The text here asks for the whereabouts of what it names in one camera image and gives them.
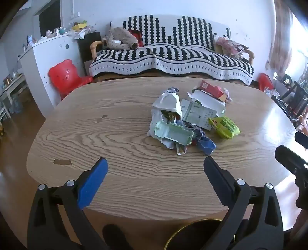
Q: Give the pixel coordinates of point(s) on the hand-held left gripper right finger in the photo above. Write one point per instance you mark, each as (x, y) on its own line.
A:
(217, 180)

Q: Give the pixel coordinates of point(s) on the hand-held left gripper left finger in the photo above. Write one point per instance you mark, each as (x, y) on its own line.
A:
(92, 182)

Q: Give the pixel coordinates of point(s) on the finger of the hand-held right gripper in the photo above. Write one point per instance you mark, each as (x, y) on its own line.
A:
(302, 138)
(290, 157)

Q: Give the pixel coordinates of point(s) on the black bin with gold rim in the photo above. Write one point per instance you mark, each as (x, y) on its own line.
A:
(192, 236)

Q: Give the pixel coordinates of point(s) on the pale green carton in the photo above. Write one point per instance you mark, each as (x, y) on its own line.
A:
(173, 133)

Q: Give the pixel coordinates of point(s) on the white paper bag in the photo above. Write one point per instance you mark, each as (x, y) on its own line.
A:
(166, 105)

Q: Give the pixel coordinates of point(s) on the red cardboard box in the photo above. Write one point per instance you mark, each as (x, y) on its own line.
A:
(211, 89)

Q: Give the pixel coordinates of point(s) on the blue crumpled wrapper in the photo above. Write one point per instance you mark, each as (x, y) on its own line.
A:
(206, 145)

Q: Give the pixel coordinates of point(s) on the black chair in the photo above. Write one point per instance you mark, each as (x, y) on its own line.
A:
(297, 101)

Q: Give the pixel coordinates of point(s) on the yellow-green snack wrapper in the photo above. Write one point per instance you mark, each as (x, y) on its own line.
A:
(226, 127)

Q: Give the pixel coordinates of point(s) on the crumpled patterned paper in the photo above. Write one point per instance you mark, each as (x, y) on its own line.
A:
(193, 132)

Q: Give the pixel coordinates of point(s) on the person's left foot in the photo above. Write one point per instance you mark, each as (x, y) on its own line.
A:
(114, 236)

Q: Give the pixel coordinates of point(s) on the red plastic chair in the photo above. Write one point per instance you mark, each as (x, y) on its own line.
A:
(266, 83)

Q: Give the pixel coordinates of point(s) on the white torn paper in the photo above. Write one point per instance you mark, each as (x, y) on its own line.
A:
(207, 101)

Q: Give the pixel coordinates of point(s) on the crumpled printed paper ball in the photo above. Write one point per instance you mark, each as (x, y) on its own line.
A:
(171, 90)

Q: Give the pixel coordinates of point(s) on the pink curtain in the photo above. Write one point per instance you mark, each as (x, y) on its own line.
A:
(280, 36)

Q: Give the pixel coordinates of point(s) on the yellow toy truck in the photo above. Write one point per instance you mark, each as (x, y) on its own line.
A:
(1, 131)

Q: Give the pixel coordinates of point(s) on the red bear-shaped chair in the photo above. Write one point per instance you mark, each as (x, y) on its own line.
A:
(65, 77)

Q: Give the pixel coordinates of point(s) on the pink clothes pile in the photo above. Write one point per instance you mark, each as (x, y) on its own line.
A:
(228, 46)

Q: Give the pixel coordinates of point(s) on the white shelf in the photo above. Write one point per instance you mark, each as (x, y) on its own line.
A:
(12, 89)

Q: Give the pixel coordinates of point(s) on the white cabinet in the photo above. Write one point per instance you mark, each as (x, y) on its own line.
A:
(48, 62)

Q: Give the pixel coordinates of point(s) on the black white patterned blanket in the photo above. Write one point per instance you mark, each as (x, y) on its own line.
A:
(168, 55)

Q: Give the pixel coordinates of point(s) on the wooden sofa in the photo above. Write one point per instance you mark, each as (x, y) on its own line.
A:
(94, 46)

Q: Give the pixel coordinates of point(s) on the beige plush toy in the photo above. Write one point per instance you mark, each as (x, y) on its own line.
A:
(118, 37)

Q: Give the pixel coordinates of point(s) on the red plaid cushion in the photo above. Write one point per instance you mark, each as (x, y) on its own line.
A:
(137, 37)

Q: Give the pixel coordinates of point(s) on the yellow toy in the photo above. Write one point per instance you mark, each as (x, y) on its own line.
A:
(80, 26)

